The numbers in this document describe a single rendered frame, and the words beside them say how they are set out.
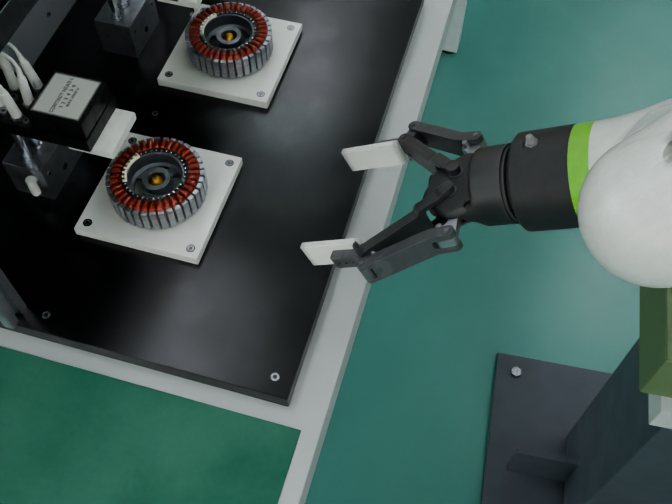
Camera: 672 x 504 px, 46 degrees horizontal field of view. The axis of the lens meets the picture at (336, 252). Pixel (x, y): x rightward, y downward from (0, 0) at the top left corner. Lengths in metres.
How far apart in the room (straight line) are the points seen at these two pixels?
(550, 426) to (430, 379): 0.25
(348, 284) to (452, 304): 0.87
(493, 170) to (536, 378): 1.01
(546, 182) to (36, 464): 0.56
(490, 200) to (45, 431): 0.50
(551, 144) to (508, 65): 1.52
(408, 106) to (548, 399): 0.81
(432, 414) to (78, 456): 0.93
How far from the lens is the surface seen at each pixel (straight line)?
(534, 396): 1.68
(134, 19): 1.10
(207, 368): 0.84
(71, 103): 0.87
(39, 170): 0.96
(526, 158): 0.71
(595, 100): 2.19
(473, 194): 0.73
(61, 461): 0.86
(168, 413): 0.85
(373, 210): 0.96
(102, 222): 0.94
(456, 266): 1.81
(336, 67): 1.08
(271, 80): 1.05
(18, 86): 0.93
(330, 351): 0.86
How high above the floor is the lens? 1.53
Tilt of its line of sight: 58 degrees down
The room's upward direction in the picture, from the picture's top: straight up
